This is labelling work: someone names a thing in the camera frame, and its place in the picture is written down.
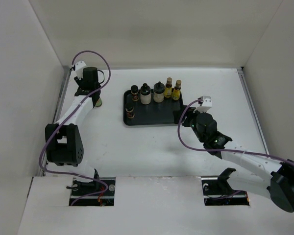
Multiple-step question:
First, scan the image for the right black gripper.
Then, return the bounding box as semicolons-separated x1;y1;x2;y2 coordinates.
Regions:
173;105;207;143

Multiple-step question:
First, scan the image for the yellow label bottle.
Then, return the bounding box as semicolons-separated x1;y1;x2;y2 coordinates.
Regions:
172;80;182;101
164;77;172;98

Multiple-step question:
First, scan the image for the red chili sauce bottle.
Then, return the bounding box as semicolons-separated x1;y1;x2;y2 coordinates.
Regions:
95;98;102;107

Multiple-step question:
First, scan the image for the white powder shaker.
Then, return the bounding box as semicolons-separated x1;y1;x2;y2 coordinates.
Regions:
140;83;151;105
153;81;165;103

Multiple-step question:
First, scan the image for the small spice jar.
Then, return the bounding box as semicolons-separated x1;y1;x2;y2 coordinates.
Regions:
125;103;135;119
130;85;139;102

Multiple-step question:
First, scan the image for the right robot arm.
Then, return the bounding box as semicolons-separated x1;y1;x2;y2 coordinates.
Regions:
173;105;294;212

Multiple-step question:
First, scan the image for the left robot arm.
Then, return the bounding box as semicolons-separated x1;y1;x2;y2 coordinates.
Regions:
45;67;102;177

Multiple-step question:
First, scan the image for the black plastic tray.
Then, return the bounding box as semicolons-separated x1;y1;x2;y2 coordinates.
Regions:
123;90;184;126

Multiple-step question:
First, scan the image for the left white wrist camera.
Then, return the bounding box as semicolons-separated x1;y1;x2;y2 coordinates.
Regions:
71;60;87;79

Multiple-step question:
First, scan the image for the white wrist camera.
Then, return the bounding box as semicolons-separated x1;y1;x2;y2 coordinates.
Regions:
71;60;87;79
196;95;212;113

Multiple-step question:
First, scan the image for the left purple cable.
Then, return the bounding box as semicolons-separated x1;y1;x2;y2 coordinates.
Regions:
38;50;111;206

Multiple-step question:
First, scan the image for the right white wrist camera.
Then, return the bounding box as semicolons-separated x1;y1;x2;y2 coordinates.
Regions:
196;95;212;113

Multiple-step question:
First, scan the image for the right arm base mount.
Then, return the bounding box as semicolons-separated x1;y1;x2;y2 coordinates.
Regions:
201;168;249;206

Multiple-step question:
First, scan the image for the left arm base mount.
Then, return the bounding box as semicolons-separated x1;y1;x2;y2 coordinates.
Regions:
67;170;116;207

